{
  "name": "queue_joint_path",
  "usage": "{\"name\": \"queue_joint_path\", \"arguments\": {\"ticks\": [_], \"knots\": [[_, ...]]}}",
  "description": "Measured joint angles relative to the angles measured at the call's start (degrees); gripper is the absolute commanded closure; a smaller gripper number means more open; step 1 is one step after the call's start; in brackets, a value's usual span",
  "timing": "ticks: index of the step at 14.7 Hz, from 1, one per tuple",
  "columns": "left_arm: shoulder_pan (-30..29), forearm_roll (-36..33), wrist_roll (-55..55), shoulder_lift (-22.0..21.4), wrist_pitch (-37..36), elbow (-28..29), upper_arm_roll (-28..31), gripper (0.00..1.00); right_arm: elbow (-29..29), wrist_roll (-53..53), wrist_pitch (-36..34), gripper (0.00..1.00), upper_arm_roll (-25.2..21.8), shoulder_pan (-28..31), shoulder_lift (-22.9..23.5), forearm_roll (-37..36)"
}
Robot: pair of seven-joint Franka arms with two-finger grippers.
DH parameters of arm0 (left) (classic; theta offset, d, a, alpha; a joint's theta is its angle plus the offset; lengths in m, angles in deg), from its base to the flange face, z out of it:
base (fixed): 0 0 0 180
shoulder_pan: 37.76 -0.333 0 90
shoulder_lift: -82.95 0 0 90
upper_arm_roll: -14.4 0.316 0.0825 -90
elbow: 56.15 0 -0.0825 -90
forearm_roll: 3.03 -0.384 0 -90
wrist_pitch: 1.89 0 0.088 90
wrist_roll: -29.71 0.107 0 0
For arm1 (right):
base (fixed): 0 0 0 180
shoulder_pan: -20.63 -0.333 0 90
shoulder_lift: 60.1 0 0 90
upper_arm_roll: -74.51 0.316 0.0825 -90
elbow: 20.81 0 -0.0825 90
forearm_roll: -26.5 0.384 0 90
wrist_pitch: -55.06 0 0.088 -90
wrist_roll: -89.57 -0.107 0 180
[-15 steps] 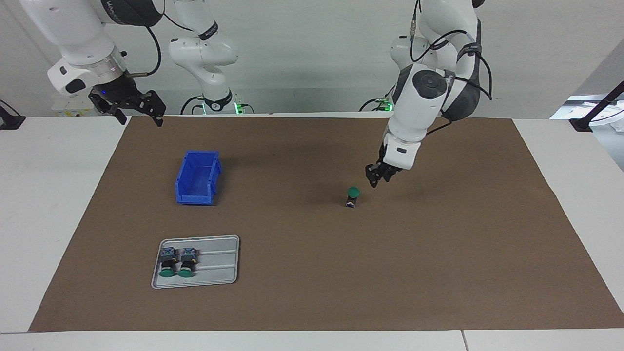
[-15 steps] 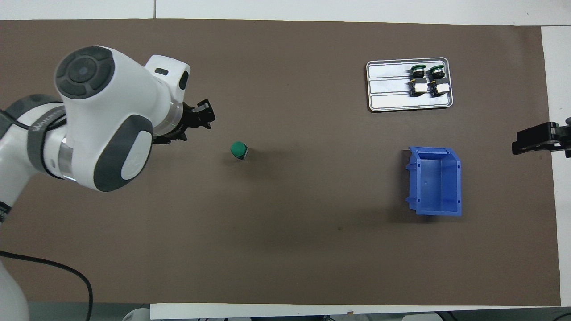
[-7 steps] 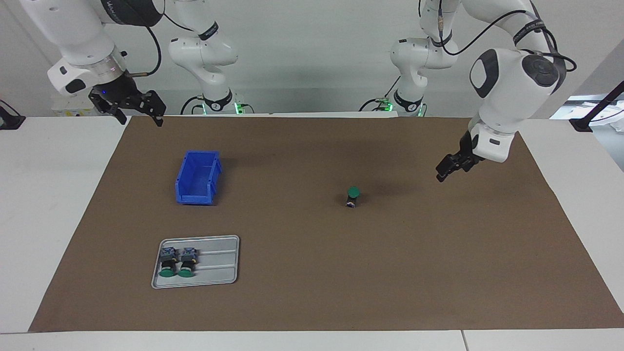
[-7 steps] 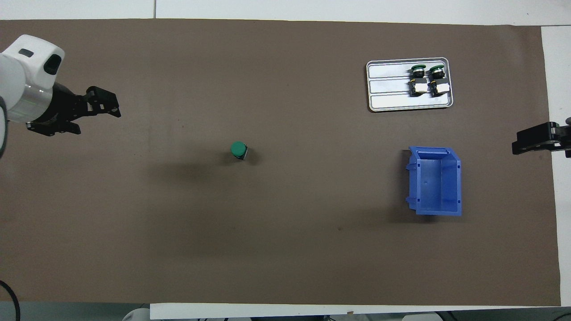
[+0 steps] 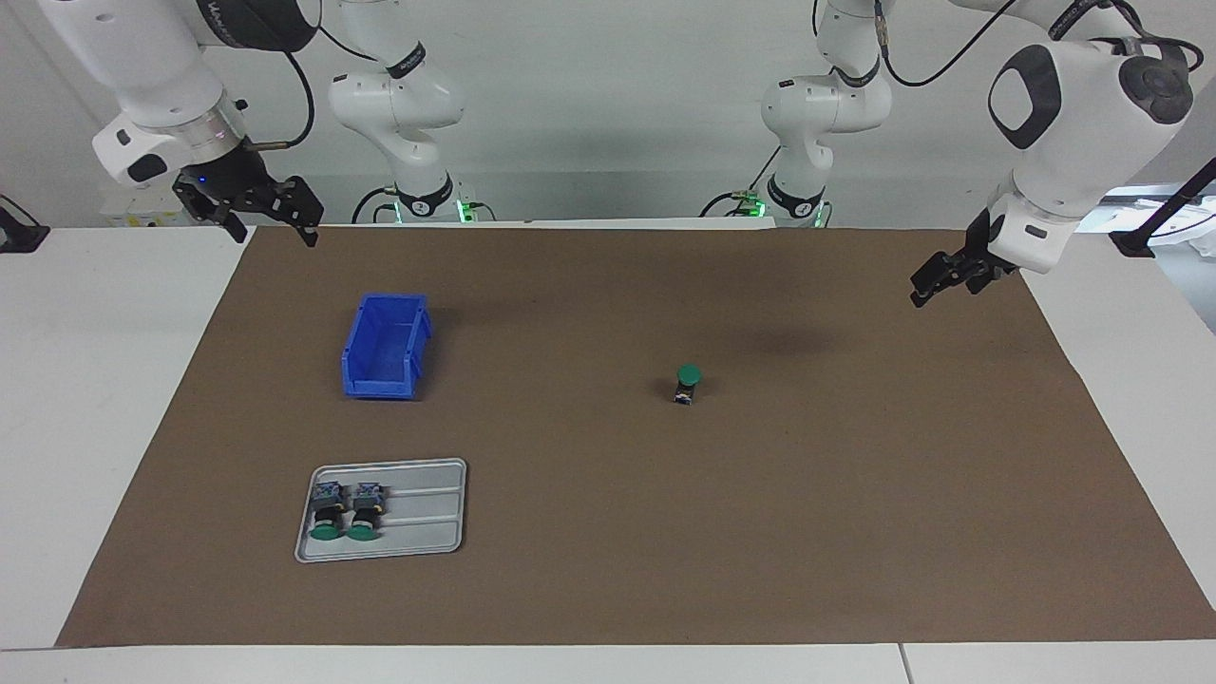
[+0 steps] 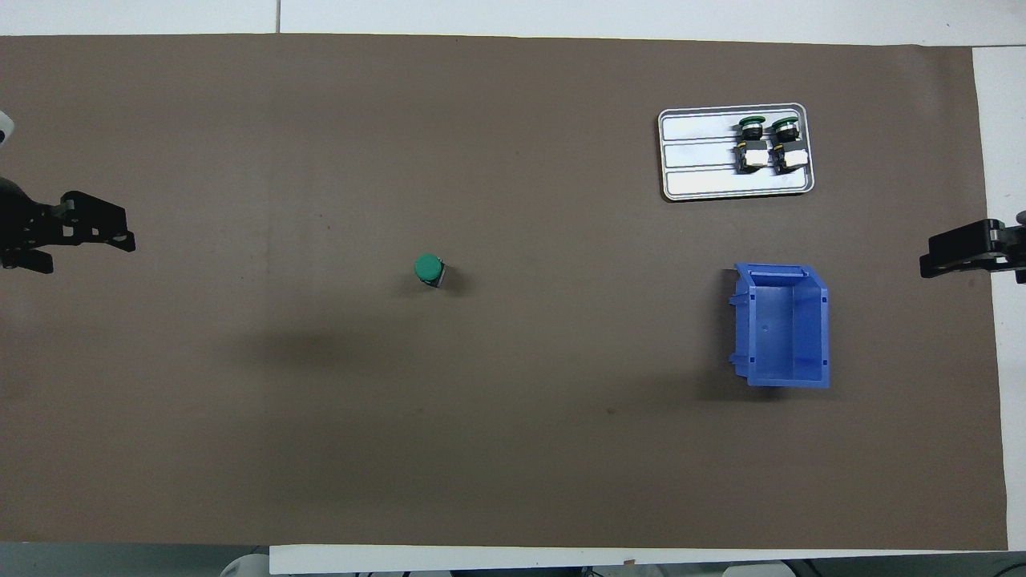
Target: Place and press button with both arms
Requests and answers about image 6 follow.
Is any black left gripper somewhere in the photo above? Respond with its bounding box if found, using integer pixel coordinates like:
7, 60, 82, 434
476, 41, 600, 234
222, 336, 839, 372
0, 178, 136, 276

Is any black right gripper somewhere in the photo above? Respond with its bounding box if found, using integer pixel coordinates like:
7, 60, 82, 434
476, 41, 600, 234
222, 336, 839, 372
919, 210, 1026, 284

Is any green push button switch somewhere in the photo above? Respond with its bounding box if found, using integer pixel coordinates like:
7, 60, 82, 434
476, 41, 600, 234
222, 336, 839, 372
768, 115, 809, 174
733, 115, 770, 174
414, 253, 447, 289

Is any blue plastic storage bin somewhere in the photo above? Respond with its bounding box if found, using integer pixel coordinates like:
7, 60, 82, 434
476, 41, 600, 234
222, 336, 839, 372
728, 262, 830, 389

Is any silver metal tray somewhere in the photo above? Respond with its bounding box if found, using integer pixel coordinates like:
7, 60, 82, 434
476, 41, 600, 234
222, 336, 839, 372
658, 103, 816, 202

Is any brown paper table mat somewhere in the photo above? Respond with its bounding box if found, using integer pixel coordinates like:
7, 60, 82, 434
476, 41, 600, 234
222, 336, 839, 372
0, 32, 1009, 552

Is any white round stand base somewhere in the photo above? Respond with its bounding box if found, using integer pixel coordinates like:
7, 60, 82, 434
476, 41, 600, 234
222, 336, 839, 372
220, 551, 271, 577

